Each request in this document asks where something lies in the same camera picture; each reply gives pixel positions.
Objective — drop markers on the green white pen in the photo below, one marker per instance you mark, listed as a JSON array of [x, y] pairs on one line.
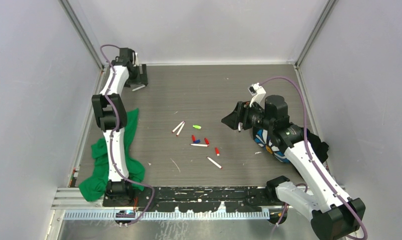
[[138, 88]]

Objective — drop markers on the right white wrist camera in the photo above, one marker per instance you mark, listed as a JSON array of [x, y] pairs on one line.
[[257, 92]]

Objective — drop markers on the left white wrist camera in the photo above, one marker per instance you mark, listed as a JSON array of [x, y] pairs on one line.
[[135, 60]]

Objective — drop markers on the slotted cable duct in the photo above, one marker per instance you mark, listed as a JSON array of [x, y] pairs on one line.
[[115, 214]]

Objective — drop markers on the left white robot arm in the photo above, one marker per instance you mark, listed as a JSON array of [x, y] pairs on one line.
[[111, 117]]

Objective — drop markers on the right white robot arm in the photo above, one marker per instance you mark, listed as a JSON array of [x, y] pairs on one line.
[[332, 213]]

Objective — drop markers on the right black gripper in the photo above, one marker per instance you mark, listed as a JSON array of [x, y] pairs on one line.
[[231, 120]]

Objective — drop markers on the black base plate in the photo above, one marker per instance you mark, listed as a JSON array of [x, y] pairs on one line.
[[198, 199]]

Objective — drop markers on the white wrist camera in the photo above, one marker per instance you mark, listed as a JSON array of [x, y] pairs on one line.
[[257, 92], [135, 60]]

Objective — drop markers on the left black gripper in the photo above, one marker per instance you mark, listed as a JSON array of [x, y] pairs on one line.
[[141, 79]]

